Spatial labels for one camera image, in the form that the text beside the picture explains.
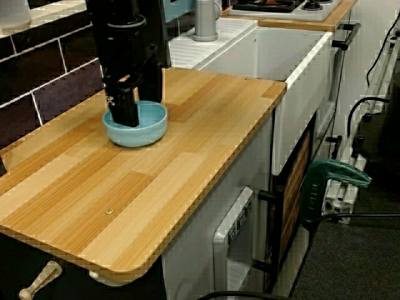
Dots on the white toy stove top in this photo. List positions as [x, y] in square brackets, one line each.
[312, 15]

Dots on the teal plastic bin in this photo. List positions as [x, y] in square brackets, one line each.
[179, 7]

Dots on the white toy kitchen sink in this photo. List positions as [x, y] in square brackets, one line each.
[281, 53]

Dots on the white toy oven cabinet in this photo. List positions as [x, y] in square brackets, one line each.
[353, 72]

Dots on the dark tall pillar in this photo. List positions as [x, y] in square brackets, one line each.
[166, 47]

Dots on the white bracket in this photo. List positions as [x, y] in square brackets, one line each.
[106, 278]

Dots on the light blue bowl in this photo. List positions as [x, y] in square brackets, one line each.
[143, 137]

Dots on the white dispenser panel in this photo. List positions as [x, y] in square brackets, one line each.
[234, 250]

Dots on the pale grey toy faucet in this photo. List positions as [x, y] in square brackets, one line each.
[204, 22]

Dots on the black floor box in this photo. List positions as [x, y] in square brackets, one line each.
[381, 140]

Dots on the black upright panel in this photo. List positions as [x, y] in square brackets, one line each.
[2, 165]

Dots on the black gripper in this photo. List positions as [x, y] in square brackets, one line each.
[128, 53]

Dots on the white toy kitchen cabinet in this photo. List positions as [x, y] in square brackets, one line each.
[200, 225]

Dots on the black stove grate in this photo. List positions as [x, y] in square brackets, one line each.
[265, 7]

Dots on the aluminium frame rail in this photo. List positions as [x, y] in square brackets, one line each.
[340, 200]

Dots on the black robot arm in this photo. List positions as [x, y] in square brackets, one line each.
[125, 9]

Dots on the black stove knob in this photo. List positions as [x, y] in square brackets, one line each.
[312, 4]

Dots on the black framed wooden door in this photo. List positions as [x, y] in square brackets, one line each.
[293, 187]

